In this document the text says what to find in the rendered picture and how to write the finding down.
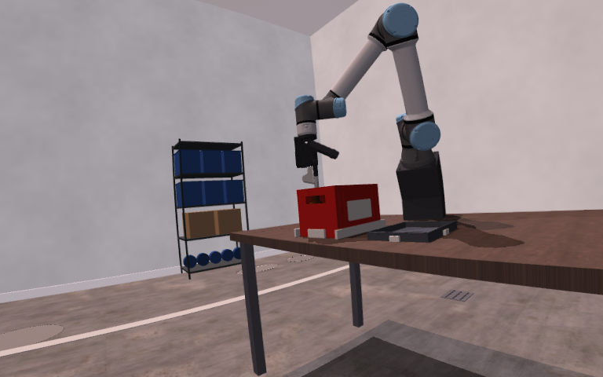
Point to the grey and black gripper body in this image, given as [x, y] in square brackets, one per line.
[303, 156]

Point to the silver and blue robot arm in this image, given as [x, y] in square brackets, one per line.
[399, 25]

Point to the red crate with dividers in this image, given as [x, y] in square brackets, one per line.
[343, 206]

